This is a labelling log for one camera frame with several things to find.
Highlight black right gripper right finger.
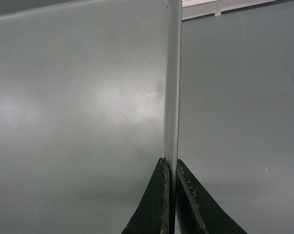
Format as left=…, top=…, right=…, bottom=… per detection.
left=176, top=159, right=246, bottom=234

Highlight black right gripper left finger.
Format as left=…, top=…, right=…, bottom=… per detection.
left=122, top=158, right=170, bottom=234

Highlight grey-green rectangular tray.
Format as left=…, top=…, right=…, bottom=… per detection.
left=0, top=0, right=294, bottom=234

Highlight white side shelf unit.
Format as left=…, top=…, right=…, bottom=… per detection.
left=182, top=0, right=288, bottom=20

